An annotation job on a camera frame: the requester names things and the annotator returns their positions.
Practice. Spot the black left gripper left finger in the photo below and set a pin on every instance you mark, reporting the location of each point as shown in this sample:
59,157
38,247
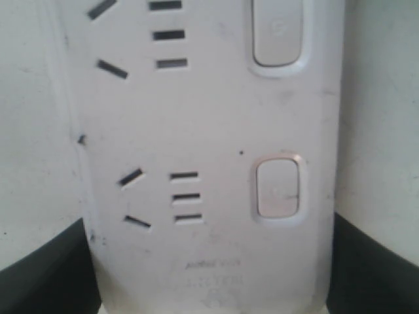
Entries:
58,277

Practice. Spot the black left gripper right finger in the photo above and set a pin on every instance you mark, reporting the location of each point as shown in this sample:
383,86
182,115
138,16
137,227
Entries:
366,277

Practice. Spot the white five-outlet power strip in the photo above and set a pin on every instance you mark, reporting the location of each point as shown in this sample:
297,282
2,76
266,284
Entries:
206,136

